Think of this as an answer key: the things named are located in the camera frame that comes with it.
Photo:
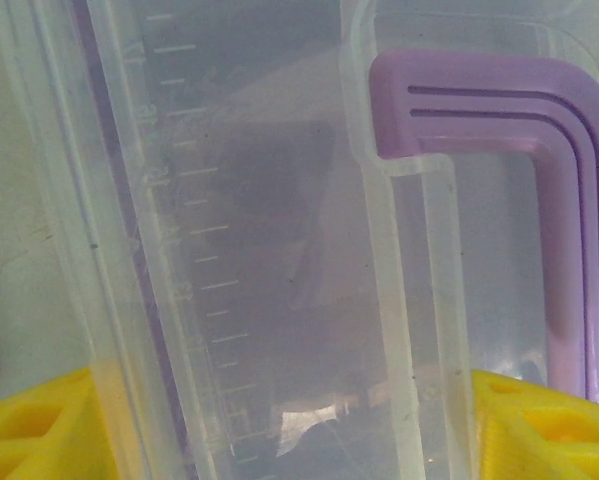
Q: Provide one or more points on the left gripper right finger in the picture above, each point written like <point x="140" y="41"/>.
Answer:
<point x="549" y="435"/>

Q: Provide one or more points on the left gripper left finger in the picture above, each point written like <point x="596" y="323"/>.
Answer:
<point x="24" y="435"/>

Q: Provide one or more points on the clear plastic toolbox lid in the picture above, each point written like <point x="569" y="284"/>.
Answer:
<point x="279" y="200"/>

